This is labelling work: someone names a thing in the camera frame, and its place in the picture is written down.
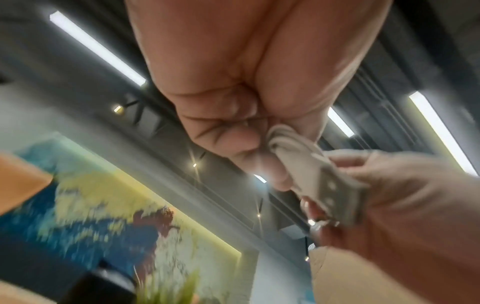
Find colourful abstract wall painting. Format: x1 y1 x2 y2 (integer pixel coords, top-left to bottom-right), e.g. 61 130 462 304
14 132 243 304

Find black sofa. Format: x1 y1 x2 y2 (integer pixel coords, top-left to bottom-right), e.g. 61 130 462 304
0 231 102 293

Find green potted plant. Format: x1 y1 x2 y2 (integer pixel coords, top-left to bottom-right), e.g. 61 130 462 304
132 266 202 304

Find row of ceiling light strips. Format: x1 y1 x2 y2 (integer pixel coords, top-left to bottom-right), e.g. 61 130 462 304
48 10 479 184

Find person's right hand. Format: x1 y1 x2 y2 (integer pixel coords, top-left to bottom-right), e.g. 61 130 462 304
299 148 480 304

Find long cream white cable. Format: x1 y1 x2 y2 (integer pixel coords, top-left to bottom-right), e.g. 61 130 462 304
266 124 371 228

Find black travel mug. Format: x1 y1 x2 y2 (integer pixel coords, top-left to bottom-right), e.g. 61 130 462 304
58 261 138 304

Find person's left hand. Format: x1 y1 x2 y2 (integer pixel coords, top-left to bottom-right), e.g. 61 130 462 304
123 0 395 192

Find wooden table with blue inlay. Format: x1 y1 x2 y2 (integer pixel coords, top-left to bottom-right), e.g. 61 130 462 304
0 280 57 304

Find orange chair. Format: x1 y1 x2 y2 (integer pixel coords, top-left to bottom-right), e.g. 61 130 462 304
0 151 54 214

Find black ceiling spotlight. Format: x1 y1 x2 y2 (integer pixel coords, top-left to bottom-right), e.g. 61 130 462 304
188 151 207 169
112 99 142 115

